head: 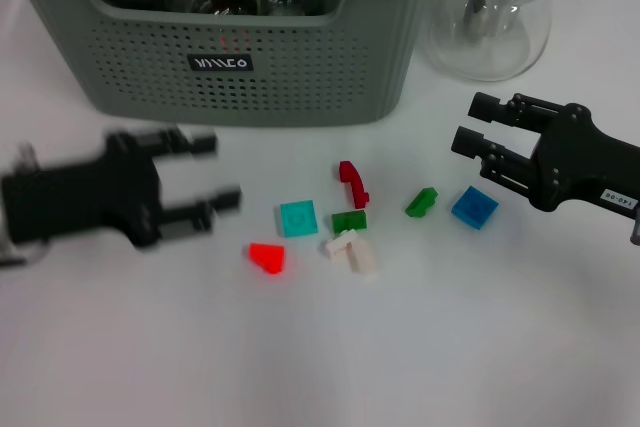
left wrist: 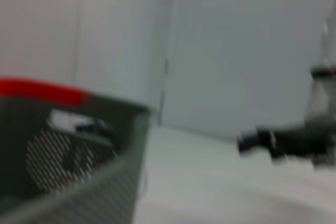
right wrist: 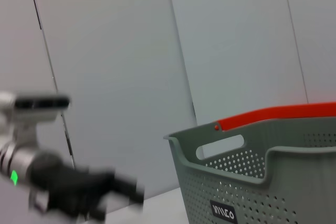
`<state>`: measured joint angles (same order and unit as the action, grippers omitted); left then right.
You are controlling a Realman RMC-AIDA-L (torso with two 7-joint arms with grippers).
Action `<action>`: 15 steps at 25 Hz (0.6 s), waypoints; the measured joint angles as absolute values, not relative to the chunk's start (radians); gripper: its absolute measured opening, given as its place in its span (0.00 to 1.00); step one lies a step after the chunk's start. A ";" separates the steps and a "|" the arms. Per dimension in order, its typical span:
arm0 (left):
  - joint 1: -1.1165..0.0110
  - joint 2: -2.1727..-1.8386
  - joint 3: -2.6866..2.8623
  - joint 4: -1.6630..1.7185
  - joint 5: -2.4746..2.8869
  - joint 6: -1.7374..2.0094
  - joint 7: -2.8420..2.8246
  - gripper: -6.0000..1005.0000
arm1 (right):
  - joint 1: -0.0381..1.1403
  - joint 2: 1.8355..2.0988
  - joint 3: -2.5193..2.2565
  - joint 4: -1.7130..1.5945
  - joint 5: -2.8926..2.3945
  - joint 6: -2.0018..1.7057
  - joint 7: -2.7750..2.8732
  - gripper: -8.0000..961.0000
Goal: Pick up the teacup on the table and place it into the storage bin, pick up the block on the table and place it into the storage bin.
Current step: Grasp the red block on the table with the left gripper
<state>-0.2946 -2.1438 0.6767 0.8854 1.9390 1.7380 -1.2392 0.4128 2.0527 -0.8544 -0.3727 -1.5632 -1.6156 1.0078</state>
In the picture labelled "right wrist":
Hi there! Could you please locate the grey-green perforated storage bin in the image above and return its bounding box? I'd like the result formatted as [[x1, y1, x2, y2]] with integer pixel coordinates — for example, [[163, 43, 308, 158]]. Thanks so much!
[[163, 115, 336, 224]]

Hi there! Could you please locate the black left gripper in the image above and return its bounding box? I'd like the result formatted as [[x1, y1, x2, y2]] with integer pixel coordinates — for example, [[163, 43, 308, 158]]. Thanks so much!
[[29, 152, 145, 221]]

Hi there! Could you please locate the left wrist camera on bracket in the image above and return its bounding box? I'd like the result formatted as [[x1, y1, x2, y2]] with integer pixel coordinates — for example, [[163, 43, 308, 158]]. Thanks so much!
[[0, 91, 72, 143]]

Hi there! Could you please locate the red bin handle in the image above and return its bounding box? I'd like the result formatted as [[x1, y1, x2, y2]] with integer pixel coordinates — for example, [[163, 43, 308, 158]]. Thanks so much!
[[214, 102, 336, 132]]

